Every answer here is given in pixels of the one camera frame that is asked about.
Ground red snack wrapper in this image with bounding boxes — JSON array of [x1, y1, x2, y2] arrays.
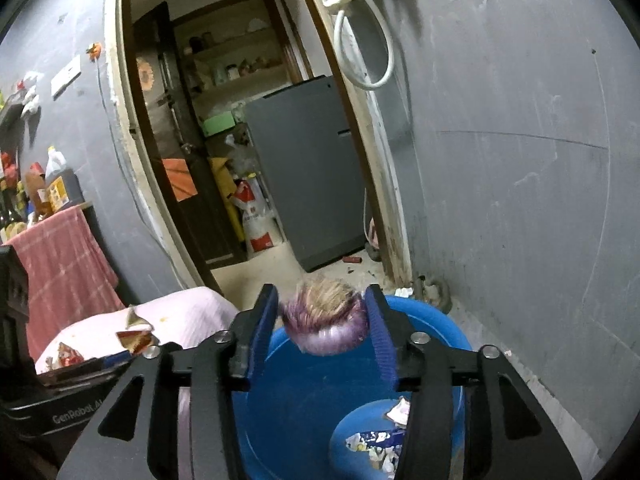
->
[[116, 307, 158, 356]]

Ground purple onion scrap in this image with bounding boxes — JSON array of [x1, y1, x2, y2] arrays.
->
[[279, 278, 370, 356]]

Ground pink table cloth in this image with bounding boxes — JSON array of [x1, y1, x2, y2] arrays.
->
[[36, 287, 239, 479]]

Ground pink checked towel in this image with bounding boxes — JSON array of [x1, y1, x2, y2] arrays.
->
[[8, 206, 124, 360]]

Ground blue plastic bucket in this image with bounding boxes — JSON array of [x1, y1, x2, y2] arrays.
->
[[232, 294, 474, 480]]

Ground large oil jug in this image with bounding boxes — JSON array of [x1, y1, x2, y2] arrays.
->
[[44, 146, 85, 214]]

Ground brown sauce bottle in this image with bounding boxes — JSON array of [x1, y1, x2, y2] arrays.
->
[[24, 162, 53, 219]]

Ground white red sack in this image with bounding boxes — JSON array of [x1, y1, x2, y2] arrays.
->
[[231, 174, 283, 256]]

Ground dark wooden door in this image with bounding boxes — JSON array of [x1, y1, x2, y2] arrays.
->
[[134, 1, 246, 269]]

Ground green box on shelf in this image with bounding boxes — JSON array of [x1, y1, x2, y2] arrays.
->
[[202, 110, 235, 136]]

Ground grey refrigerator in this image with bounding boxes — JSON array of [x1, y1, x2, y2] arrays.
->
[[245, 76, 366, 272]]

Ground white wall socket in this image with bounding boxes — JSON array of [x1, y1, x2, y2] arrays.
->
[[50, 54, 81, 100]]

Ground white hose loop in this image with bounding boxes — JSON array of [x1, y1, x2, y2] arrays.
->
[[333, 0, 396, 92]]

